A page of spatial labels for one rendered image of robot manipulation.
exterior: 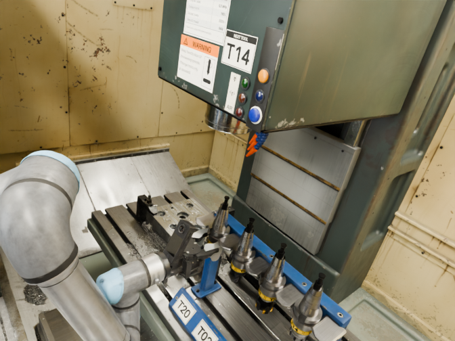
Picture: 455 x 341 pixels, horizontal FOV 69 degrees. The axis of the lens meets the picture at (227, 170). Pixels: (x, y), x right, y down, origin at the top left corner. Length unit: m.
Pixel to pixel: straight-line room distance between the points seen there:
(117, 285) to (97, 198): 1.13
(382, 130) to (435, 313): 0.92
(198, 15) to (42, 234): 0.57
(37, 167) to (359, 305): 1.61
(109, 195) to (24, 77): 0.70
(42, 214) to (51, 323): 0.85
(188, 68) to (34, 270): 0.56
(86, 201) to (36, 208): 1.31
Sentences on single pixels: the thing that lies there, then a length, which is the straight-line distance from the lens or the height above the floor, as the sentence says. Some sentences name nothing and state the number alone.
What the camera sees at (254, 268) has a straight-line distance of 0.88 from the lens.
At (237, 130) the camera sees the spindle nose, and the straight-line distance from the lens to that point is 1.01.
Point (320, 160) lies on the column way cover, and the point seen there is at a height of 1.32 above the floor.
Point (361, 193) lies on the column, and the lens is 1.37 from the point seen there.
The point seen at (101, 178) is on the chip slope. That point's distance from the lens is 2.01.
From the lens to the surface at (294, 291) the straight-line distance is 0.87.
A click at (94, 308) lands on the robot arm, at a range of 0.72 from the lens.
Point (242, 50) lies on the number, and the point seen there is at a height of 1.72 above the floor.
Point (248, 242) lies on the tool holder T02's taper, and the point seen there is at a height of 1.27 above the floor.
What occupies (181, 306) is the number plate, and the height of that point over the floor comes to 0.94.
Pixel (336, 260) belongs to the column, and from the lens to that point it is 1.52.
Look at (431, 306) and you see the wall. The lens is 1.85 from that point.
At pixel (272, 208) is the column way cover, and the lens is 1.61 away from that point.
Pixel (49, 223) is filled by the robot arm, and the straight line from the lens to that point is 0.61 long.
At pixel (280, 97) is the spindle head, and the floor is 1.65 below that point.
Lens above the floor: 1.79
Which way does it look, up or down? 26 degrees down
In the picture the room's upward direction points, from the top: 11 degrees clockwise
